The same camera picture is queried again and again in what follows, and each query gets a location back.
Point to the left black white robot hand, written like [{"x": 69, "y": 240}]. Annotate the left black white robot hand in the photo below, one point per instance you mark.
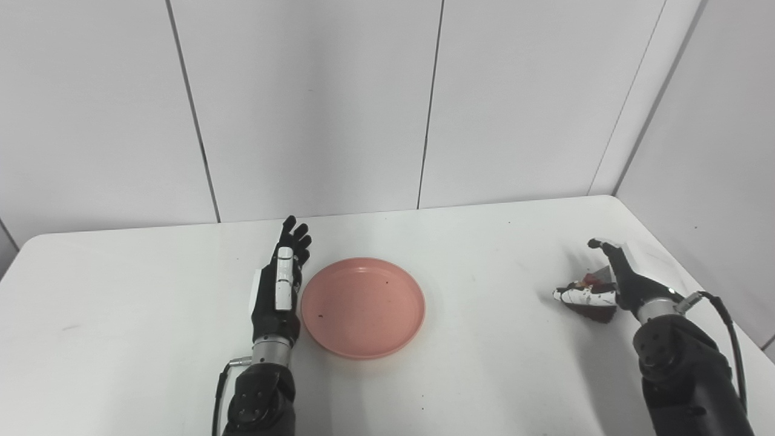
[{"x": 278, "y": 297}]

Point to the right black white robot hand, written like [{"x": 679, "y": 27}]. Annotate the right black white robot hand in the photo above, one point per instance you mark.
[{"x": 617, "y": 284}]

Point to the chocolate cake slice with fruit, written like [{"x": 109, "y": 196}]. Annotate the chocolate cake slice with fruit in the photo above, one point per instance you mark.
[{"x": 590, "y": 297}]

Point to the pink round plate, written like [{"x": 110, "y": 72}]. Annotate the pink round plate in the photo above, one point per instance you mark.
[{"x": 363, "y": 307}]

